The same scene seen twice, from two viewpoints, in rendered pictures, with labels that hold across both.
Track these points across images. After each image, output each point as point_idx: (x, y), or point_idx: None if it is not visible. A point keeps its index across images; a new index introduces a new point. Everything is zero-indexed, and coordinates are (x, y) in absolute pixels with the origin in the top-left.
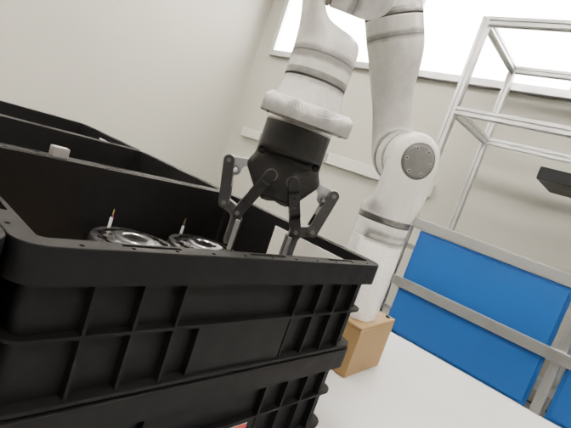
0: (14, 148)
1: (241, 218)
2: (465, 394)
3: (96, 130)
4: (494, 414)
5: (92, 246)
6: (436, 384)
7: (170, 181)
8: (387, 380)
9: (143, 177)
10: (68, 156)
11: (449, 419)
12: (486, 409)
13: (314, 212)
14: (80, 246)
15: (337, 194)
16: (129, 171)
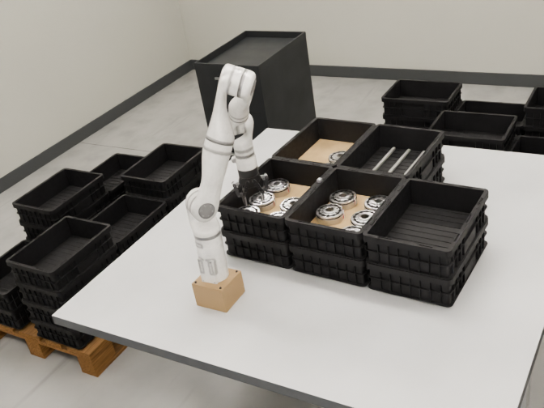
0: (324, 175)
1: (260, 193)
2: (146, 316)
3: (422, 244)
4: (136, 311)
5: (265, 161)
6: (163, 313)
7: (298, 201)
8: (193, 297)
9: (303, 194)
10: (316, 181)
11: (167, 291)
12: (139, 312)
13: (238, 190)
14: (265, 160)
15: (231, 182)
16: (308, 193)
